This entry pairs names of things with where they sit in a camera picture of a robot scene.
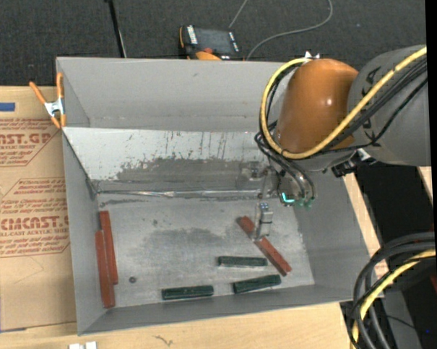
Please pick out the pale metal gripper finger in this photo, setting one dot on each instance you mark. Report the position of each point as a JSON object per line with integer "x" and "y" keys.
{"x": 259, "y": 222}
{"x": 267, "y": 224}

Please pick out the red-brown block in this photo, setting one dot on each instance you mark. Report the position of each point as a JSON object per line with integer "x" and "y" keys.
{"x": 274, "y": 256}
{"x": 109, "y": 247}
{"x": 105, "y": 272}

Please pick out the dark green flat block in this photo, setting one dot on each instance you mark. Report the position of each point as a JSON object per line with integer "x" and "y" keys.
{"x": 257, "y": 283}
{"x": 187, "y": 292}
{"x": 242, "y": 261}

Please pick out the grey metal bin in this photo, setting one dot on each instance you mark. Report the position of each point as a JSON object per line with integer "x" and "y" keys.
{"x": 192, "y": 225}

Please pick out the brown cardboard board, red print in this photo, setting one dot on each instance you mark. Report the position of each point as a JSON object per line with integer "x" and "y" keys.
{"x": 35, "y": 272}

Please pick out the black cylinder on white bracket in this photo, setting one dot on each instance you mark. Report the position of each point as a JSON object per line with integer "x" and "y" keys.
{"x": 343, "y": 169}

